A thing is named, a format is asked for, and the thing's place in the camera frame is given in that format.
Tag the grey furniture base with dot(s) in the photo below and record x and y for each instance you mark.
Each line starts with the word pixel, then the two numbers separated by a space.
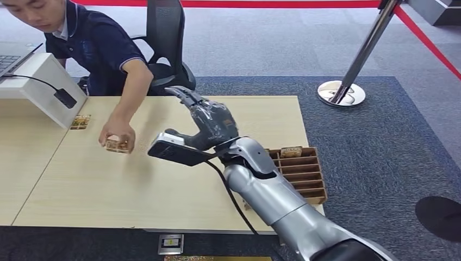
pixel 443 12

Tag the person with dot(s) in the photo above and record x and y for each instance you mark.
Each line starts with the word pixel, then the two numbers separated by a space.
pixel 97 47

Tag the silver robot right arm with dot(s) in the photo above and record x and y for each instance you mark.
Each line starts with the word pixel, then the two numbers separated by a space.
pixel 281 201

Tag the long red barrier belt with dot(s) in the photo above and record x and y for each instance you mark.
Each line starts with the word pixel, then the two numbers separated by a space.
pixel 252 3

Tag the wooden slotted card holder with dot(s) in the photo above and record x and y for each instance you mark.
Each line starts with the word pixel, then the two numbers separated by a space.
pixel 306 180

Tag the person's left hand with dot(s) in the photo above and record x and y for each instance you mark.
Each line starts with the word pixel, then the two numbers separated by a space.
pixel 119 129

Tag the person's left forearm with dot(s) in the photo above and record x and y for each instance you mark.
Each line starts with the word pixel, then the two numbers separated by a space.
pixel 131 93

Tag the short red barrier belt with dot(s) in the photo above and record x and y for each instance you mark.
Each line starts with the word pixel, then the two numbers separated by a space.
pixel 425 39

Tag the black office chair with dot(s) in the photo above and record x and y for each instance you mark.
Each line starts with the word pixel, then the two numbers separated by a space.
pixel 165 28

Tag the patterned gold brown card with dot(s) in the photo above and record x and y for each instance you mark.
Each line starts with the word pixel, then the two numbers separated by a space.
pixel 116 146
pixel 291 152
pixel 80 122

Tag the metal floor socket box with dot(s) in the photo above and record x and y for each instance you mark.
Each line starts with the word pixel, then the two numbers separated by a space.
pixel 170 244

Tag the grey laptop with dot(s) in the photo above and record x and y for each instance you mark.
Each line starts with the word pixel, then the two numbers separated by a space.
pixel 10 59

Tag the white laptop stand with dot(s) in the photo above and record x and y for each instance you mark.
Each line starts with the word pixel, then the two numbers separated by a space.
pixel 39 86

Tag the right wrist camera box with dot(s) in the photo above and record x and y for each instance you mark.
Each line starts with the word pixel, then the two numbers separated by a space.
pixel 173 151

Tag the chrome stanchion post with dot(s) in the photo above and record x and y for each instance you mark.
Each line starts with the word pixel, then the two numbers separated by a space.
pixel 363 50

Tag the black round floor base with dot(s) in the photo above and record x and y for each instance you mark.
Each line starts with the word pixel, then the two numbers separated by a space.
pixel 443 219

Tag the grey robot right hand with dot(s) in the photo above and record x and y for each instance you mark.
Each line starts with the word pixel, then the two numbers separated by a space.
pixel 216 122

